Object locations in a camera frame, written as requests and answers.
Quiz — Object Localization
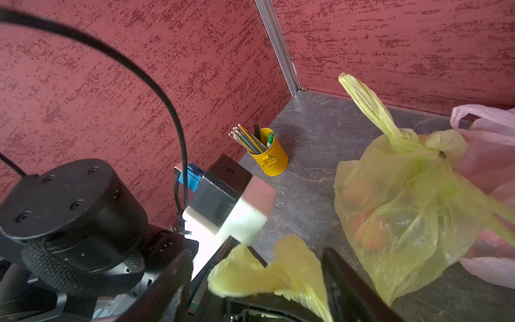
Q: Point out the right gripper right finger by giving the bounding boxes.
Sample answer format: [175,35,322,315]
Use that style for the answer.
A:
[321,248,402,322]

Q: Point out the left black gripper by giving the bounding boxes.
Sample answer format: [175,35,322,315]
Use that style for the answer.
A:
[186,237,322,321]

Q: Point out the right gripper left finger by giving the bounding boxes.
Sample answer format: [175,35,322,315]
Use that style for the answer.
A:
[117,250,193,322]

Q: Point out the green plastic bag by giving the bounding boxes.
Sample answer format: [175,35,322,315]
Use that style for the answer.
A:
[208,234,333,321]
[334,73,514,305]

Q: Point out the pink plastic bag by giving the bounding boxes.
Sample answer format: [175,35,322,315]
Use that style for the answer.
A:
[450,104,514,289]

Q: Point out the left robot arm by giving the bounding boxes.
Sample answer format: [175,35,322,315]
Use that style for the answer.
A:
[1,159,200,321]

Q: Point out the yellow pencil cup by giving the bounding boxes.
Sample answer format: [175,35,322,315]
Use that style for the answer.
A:
[228,124,289,177]

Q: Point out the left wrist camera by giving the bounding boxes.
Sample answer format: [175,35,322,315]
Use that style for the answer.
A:
[174,154,278,279]

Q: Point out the left aluminium corner post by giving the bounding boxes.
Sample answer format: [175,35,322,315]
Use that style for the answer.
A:
[255,0,302,97]

